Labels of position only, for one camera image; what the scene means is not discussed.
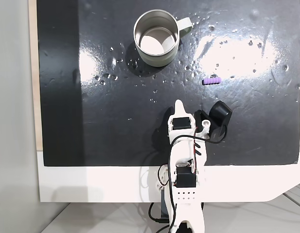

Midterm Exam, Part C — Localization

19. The purple ribbed pen grip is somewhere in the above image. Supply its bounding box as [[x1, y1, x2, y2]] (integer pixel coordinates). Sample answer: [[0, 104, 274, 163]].
[[202, 76, 221, 85]]

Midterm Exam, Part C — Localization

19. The pale green steel mug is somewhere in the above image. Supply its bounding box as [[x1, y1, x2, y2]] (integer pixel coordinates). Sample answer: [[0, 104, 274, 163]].
[[133, 9, 193, 68]]

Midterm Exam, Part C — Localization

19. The black mat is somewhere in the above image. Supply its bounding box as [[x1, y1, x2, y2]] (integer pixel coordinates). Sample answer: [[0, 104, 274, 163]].
[[36, 0, 300, 167]]

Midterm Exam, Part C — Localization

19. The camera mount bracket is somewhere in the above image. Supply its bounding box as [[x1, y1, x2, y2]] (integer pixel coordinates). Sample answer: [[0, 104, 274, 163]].
[[193, 110, 213, 138]]

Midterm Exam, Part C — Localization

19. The black camera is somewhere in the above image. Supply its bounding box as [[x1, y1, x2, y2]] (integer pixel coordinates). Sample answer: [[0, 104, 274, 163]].
[[207, 100, 233, 142]]

